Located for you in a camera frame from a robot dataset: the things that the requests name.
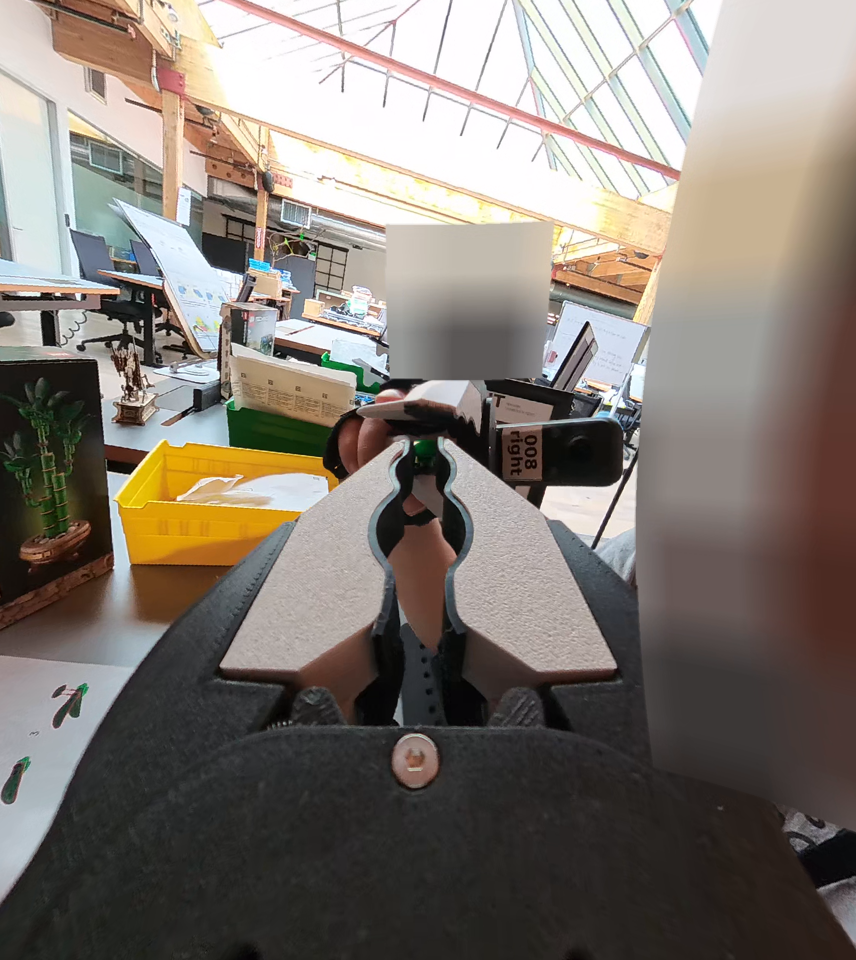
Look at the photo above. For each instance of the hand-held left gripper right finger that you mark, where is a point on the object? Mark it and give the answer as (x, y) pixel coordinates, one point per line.
(533, 592)

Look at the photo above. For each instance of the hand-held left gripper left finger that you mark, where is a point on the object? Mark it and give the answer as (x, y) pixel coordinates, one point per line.
(308, 585)

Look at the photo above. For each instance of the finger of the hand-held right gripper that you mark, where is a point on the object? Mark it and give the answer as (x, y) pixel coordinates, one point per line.
(390, 409)
(443, 394)

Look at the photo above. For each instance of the small green lego piece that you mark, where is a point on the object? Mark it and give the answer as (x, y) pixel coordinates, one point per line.
(422, 451)

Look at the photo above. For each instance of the small dark lego box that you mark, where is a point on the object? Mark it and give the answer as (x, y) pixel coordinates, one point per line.
(255, 326)

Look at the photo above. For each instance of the black bamboo lego box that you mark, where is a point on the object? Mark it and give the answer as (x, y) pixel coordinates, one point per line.
(22, 480)

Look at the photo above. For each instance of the lego instruction sheet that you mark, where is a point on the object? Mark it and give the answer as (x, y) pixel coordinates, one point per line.
(15, 720)

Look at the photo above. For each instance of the person's right hand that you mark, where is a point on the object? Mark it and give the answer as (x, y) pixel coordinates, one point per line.
(375, 450)

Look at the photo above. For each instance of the black framed sign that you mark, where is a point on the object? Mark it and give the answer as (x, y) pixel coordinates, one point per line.
(525, 409)

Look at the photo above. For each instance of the crumpled clear plastic bag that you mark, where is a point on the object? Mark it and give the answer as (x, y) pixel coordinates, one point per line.
(356, 351)

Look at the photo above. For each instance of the white instruction booklet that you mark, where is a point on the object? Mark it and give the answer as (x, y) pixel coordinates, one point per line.
(285, 390)

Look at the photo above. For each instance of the whiteboard with handwriting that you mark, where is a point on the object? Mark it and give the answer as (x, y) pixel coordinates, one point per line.
(615, 337)

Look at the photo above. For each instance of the yellow plastic bin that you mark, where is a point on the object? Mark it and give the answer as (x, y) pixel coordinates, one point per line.
(172, 532)

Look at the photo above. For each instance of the tilted whiteboard with posters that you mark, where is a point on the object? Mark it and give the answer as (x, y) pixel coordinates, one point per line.
(180, 277)

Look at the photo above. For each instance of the small wooden model figure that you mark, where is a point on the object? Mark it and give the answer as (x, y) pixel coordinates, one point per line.
(131, 390)

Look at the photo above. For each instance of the black office chair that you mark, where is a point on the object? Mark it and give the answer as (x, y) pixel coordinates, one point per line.
(101, 277)

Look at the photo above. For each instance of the grey desk with orange edge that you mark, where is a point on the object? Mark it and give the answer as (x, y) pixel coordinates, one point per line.
(15, 281)

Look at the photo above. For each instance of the person's grey printed clothing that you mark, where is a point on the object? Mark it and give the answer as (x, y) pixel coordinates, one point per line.
(855, 900)

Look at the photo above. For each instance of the black wall monitor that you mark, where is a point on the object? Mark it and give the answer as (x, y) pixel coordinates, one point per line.
(223, 253)

